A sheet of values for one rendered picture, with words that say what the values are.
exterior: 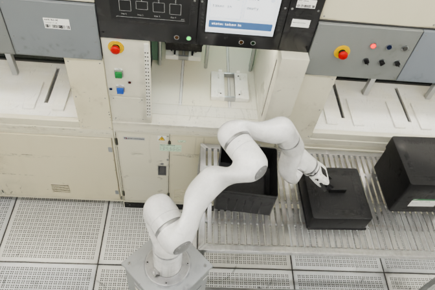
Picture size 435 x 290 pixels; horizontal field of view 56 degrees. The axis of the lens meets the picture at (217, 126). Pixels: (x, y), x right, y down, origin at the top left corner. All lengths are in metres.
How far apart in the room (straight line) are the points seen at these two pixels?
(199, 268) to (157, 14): 1.07
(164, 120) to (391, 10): 1.18
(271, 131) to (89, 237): 1.71
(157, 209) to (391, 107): 1.57
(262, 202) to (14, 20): 1.29
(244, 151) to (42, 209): 1.88
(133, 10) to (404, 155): 1.40
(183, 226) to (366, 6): 1.09
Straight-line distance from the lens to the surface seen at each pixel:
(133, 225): 2.81
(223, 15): 1.69
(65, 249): 2.80
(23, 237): 2.91
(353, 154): 2.39
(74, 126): 2.26
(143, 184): 2.61
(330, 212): 2.00
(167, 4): 1.67
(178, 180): 2.56
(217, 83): 2.34
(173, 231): 1.46
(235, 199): 1.91
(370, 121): 2.44
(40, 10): 1.79
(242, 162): 1.34
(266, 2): 1.67
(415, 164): 2.15
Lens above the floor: 2.50
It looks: 49 degrees down
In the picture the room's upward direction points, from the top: 9 degrees clockwise
